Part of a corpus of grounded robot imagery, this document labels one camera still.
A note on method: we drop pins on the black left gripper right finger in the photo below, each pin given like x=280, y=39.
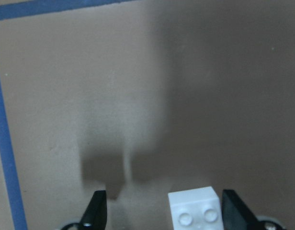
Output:
x=235, y=213

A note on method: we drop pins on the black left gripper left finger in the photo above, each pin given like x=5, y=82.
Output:
x=95, y=215

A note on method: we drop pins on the white block with studs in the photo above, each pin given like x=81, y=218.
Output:
x=196, y=209

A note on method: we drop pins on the brown paper table cover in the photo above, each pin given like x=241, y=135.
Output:
x=147, y=97

